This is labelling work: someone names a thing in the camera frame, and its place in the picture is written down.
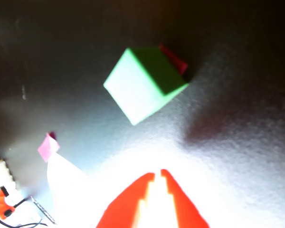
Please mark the white paper grid sheet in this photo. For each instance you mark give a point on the white paper grid sheet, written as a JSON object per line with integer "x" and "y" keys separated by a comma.
{"x": 66, "y": 190}

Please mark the white ridged block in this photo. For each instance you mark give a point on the white ridged block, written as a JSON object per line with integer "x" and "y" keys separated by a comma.
{"x": 2, "y": 173}

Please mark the red tape piece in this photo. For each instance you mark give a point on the red tape piece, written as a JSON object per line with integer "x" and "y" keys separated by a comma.
{"x": 174, "y": 59}

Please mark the thin striped strip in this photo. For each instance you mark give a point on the thin striped strip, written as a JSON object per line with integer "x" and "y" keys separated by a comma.
{"x": 42, "y": 209}

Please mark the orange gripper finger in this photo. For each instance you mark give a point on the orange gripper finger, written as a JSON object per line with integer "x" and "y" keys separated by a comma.
{"x": 123, "y": 209}
{"x": 187, "y": 213}

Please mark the green cube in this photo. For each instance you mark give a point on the green cube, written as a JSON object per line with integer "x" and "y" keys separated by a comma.
{"x": 137, "y": 95}

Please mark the orange clamp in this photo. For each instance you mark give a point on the orange clamp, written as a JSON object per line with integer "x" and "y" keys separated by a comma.
{"x": 0, "y": 204}

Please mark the pink tape piece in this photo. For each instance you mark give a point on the pink tape piece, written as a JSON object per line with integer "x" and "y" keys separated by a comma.
{"x": 47, "y": 148}

